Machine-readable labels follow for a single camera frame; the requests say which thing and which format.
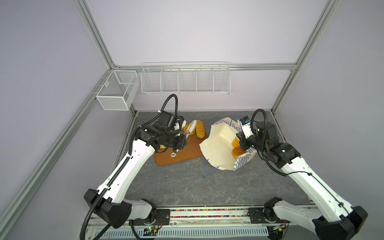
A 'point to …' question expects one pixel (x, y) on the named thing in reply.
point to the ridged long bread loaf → (200, 128)
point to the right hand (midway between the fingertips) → (239, 134)
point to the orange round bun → (237, 151)
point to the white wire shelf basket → (186, 78)
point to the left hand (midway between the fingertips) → (184, 145)
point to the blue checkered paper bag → (216, 146)
